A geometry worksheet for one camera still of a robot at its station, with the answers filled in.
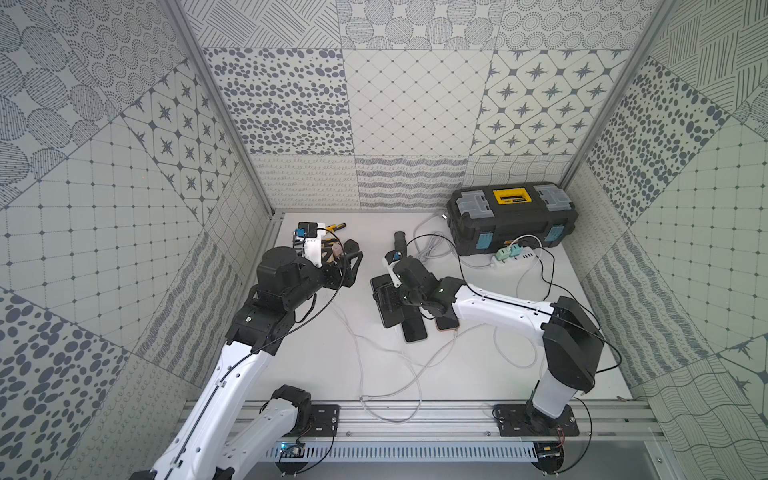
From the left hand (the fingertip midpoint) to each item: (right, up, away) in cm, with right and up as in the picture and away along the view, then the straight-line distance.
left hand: (338, 244), depth 68 cm
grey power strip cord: (+30, -1, +43) cm, 52 cm away
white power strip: (+60, -5, +36) cm, 71 cm away
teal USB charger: (+55, -3, +33) cm, 64 cm away
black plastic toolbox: (+42, +7, +27) cm, 51 cm away
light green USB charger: (+50, -4, +32) cm, 60 cm away
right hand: (+11, -14, +16) cm, 24 cm away
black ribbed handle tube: (+15, -1, +40) cm, 43 cm away
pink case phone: (+29, -25, +22) cm, 45 cm away
